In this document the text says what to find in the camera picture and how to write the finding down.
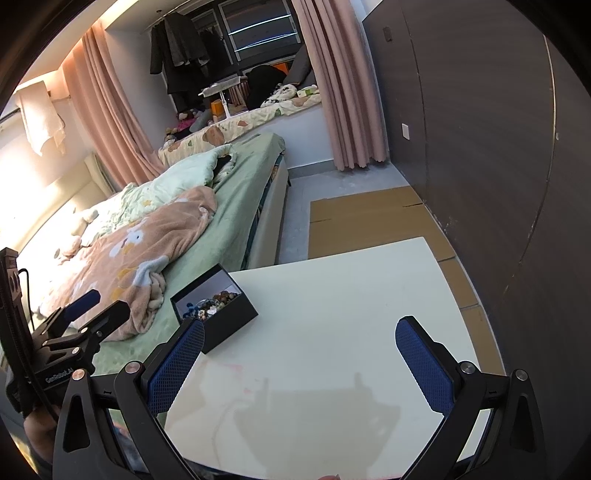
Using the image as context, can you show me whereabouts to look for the person's left hand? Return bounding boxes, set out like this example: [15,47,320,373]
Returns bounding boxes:
[23,401,63,467]

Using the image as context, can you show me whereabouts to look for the bed with green sheet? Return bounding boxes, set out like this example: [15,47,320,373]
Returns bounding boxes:
[0,131,291,377]

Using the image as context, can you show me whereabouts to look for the pile of plush toys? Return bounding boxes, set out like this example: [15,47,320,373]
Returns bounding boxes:
[164,108,213,139]

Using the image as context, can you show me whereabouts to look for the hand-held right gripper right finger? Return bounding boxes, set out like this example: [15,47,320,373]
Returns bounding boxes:
[394,316,548,480]

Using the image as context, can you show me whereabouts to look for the black bag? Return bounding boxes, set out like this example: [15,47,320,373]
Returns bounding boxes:
[242,65,289,112]

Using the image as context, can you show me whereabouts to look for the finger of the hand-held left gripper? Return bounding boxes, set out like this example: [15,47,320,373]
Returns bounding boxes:
[76,300,131,342]
[60,289,101,324]

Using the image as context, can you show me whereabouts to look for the white folding stand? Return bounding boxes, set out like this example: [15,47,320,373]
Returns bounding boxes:
[198,76,247,123]

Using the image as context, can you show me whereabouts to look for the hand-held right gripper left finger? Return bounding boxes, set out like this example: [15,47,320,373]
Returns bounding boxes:
[52,318,206,480]

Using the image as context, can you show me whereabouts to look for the light green quilt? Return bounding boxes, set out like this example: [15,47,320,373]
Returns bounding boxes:
[78,144,238,241]

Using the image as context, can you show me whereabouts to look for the peach fleece blanket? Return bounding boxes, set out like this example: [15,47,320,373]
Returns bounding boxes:
[34,185,218,342]

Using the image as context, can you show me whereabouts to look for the white hanging towel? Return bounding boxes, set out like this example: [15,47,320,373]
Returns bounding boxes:
[16,80,68,157]

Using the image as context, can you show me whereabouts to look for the hanging dark clothes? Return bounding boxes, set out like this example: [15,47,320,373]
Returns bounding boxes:
[148,10,209,109]

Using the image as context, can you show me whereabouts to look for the pink curtain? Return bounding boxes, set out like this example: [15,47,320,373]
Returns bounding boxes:
[62,23,162,190]
[291,0,389,171]

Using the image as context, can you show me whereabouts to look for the black jewelry box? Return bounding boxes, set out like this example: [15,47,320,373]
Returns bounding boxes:
[170,263,259,355]

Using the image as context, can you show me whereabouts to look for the black cable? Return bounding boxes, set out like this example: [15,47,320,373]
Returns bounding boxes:
[18,270,61,421]

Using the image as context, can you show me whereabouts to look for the beige padded headboard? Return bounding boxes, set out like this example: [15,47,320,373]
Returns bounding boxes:
[0,153,121,259]

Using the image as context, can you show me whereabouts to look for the dark brown wardrobe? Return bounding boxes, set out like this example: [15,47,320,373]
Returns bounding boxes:
[361,0,591,480]

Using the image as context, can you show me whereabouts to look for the cardboard sheet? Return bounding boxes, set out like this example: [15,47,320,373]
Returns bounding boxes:
[307,185,506,374]

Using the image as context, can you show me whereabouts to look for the grey pillow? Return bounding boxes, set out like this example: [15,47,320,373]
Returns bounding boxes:
[286,46,319,88]

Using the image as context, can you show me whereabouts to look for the patterned window seat cushion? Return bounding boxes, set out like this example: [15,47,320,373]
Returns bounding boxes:
[158,90,323,167]

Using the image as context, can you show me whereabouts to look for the window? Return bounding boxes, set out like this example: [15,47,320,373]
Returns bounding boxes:
[189,0,305,77]

